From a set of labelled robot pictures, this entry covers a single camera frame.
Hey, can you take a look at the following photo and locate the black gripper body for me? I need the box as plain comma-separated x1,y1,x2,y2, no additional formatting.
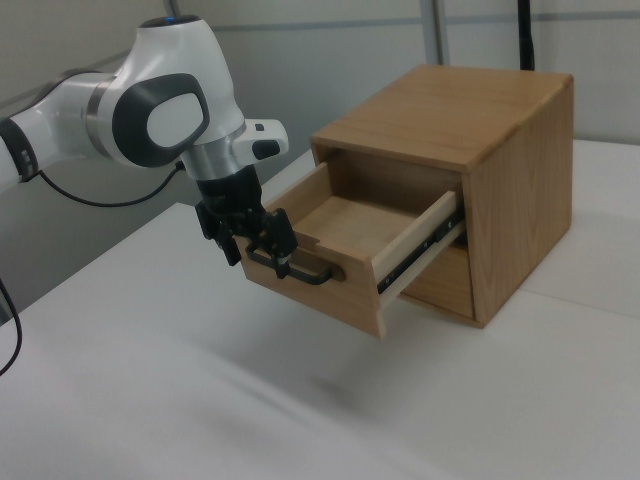
193,166,265,225

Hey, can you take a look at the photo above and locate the black metal drawer handle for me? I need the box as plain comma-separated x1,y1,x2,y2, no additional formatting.
244,244,334,288

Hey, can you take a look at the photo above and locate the wooden drawer with handle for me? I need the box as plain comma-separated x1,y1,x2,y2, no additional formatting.
234,160,469,341

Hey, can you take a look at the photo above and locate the black metal drawer slide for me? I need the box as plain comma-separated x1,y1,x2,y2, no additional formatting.
375,205,465,296

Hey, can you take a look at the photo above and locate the wooden drawer with slot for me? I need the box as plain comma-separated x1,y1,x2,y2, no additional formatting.
399,243,477,322

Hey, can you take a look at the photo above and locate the wooden two-drawer cabinet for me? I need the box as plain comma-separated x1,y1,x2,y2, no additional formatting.
309,63,575,330

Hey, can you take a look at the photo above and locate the black pole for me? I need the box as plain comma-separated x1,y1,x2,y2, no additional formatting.
515,0,539,72

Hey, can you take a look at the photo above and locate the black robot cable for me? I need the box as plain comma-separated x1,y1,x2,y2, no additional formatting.
0,276,24,377
28,160,184,207

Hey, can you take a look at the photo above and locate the grey metal partition post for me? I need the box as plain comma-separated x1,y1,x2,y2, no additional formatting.
423,0,450,66

